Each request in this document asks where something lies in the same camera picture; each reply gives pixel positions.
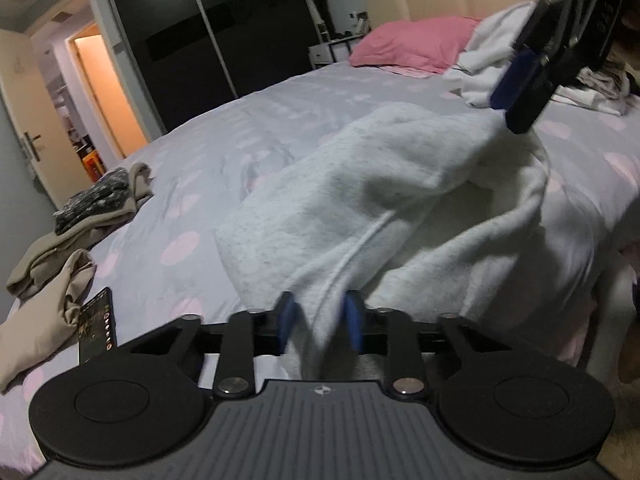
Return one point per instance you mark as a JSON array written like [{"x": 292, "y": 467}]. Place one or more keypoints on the grey printed sweatshirt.
[{"x": 375, "y": 185}]

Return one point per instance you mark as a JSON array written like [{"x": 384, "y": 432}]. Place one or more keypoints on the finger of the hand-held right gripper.
[
  {"x": 535, "y": 102},
  {"x": 515, "y": 80}
]

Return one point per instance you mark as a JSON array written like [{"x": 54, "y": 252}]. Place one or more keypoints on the beige cloth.
[{"x": 45, "y": 310}]

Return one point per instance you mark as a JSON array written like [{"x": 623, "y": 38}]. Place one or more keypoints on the beige pants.
[{"x": 65, "y": 237}]

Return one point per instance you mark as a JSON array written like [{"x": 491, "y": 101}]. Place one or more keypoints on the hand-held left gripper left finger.
[{"x": 287, "y": 322}]

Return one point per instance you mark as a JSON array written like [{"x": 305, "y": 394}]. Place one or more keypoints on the black smartphone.
[{"x": 97, "y": 325}]

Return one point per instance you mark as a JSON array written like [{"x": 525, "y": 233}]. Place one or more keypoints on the grey speckled garment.
[{"x": 92, "y": 200}]

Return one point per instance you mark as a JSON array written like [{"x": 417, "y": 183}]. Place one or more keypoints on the yellow stool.
[{"x": 92, "y": 167}]

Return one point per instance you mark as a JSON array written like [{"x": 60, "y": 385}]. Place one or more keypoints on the pile of white clothes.
[{"x": 487, "y": 40}]

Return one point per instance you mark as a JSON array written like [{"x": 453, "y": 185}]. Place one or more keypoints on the white nightstand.
[{"x": 320, "y": 55}]

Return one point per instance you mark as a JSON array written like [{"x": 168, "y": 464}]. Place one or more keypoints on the pink pillow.
[{"x": 415, "y": 42}]

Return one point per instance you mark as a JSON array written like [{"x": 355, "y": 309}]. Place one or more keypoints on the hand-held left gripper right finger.
[{"x": 353, "y": 322}]

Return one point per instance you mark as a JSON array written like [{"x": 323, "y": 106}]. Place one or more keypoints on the black sliding wardrobe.
[{"x": 175, "y": 20}]

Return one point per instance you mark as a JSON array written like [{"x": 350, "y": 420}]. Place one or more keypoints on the beige room door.
[{"x": 20, "y": 100}]

